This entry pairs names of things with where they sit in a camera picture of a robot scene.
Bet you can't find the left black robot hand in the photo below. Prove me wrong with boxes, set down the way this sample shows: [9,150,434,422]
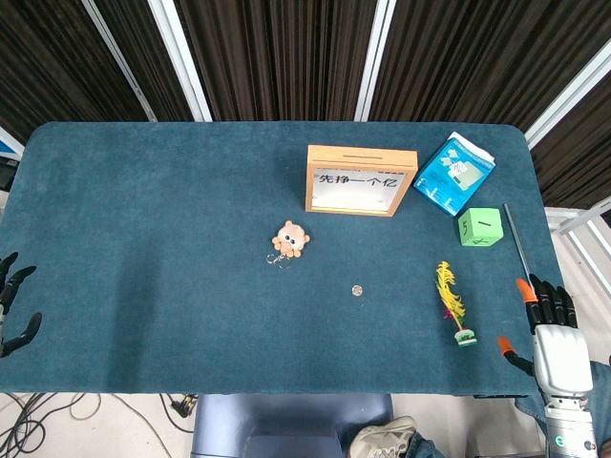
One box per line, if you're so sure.
[0,251,43,359]

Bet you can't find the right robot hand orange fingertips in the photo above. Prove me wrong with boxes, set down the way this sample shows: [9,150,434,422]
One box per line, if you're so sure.
[497,274,595,407]

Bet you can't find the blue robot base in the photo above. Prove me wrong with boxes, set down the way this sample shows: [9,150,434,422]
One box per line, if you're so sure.
[190,393,395,458]

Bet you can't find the thin grey metal rod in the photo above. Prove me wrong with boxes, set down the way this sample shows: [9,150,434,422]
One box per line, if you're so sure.
[502,203,534,283]

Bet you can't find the yellow feather shuttlecock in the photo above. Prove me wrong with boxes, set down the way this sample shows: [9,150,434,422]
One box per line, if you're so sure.
[434,260,478,348]

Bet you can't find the blue white board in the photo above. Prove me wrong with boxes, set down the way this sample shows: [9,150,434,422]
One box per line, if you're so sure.
[0,126,25,163]

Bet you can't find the green foam number cube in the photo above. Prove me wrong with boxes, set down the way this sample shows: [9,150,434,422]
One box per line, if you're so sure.
[457,207,505,248]

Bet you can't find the teal table cloth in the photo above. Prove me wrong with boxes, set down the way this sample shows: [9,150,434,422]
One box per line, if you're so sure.
[0,120,586,397]

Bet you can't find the beige sneaker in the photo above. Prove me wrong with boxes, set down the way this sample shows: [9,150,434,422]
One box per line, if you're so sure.
[348,415,419,458]

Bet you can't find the blue tissue pack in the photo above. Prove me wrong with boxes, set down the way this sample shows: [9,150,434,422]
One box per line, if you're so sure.
[411,131,496,218]

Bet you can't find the black power plug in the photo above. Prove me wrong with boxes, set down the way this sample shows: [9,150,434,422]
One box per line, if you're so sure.
[169,394,198,421]

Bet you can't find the dark brown pleated curtain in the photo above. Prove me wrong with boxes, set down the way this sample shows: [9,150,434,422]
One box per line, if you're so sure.
[0,0,611,211]

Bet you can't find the aluminium frame rails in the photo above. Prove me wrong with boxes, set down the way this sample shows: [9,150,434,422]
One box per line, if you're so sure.
[546,196,611,287]

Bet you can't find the black floor cable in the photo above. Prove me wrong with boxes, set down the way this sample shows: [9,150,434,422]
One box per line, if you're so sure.
[0,393,192,458]

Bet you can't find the thin grey frame post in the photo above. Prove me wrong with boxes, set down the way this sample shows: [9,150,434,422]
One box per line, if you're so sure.
[80,0,158,123]

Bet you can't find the white frame post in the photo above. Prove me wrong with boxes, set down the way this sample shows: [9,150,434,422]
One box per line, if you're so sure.
[353,0,397,123]
[147,0,214,123]
[524,47,611,149]

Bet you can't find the wooden coin box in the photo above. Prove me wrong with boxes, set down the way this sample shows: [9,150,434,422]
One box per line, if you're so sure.
[305,144,419,219]

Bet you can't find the orange plush keychain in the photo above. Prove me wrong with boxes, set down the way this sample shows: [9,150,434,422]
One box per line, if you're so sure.
[265,219,311,269]

